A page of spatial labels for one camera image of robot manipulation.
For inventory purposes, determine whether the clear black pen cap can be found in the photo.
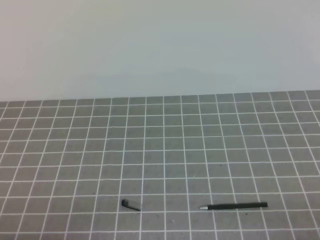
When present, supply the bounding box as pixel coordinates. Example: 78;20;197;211
121;198;142;212

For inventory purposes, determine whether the black pen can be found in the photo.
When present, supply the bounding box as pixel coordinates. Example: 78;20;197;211
199;202;269;211

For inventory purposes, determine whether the grey grid tablecloth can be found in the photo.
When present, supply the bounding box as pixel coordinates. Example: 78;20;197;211
0;90;320;240

